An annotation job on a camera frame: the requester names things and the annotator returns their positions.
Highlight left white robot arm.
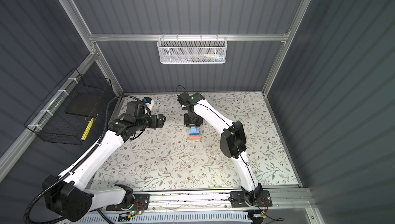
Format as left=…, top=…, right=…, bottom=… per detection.
left=41, top=97, right=166, bottom=222

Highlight left black corrugated cable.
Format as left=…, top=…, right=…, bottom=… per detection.
left=23, top=95, right=146, bottom=224

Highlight markers in white basket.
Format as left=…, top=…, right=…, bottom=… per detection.
left=183, top=53, right=225, bottom=63

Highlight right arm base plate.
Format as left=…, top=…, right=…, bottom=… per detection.
left=228, top=190, right=273, bottom=208

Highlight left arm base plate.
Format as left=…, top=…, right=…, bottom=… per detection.
left=106, top=194, right=150, bottom=211

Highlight black wire basket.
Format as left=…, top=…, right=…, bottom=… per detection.
left=24, top=73, right=115, bottom=145

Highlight light blue cube block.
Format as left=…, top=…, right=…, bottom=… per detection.
left=190, top=127, right=199, bottom=133

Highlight white wire basket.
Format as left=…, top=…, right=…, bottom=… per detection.
left=157, top=38, right=228, bottom=64

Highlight yellow marker pen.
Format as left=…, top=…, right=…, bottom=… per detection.
left=81, top=118, right=95, bottom=141

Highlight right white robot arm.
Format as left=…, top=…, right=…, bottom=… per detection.
left=178, top=92, right=263, bottom=206

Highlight black pad in basket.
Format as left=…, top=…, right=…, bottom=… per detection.
left=65, top=93, right=105, bottom=117

